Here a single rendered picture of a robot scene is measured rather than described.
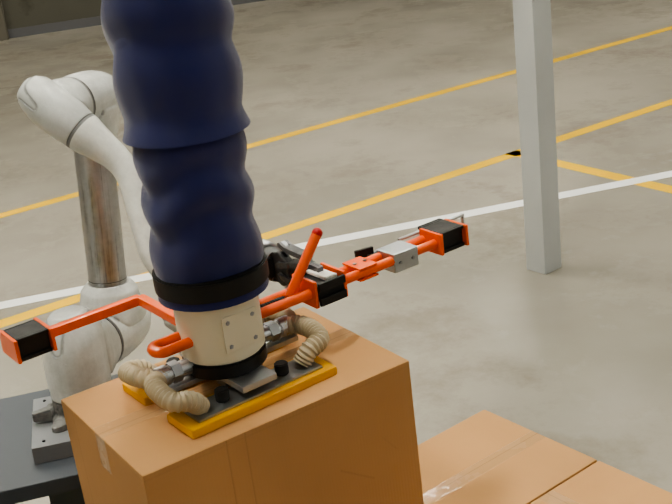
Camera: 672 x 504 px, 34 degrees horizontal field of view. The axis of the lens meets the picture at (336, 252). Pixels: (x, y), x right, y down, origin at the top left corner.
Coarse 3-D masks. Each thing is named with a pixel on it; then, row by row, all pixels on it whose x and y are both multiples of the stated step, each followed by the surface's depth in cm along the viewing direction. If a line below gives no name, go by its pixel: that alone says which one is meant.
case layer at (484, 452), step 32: (480, 416) 304; (448, 448) 291; (480, 448) 289; (512, 448) 287; (544, 448) 286; (448, 480) 277; (480, 480) 275; (512, 480) 274; (544, 480) 272; (576, 480) 270; (608, 480) 269; (640, 480) 267
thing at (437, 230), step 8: (432, 224) 253; (440, 224) 252; (448, 224) 252; (456, 224) 251; (464, 224) 250; (424, 232) 250; (432, 232) 248; (440, 232) 247; (448, 232) 248; (456, 232) 250; (464, 232) 251; (440, 240) 246; (448, 240) 249; (456, 240) 251; (464, 240) 252; (440, 248) 247; (448, 248) 249; (456, 248) 250
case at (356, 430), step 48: (336, 336) 239; (336, 384) 218; (384, 384) 222; (96, 432) 212; (144, 432) 210; (240, 432) 205; (288, 432) 211; (336, 432) 218; (384, 432) 225; (96, 480) 222; (144, 480) 195; (192, 480) 201; (240, 480) 207; (288, 480) 214; (336, 480) 221; (384, 480) 228
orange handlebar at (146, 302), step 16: (416, 240) 249; (432, 240) 247; (368, 256) 243; (352, 272) 235; (368, 272) 237; (112, 304) 234; (128, 304) 235; (144, 304) 234; (160, 304) 231; (272, 304) 224; (288, 304) 226; (64, 320) 229; (80, 320) 229; (96, 320) 231; (176, 336) 216; (160, 352) 210; (176, 352) 212
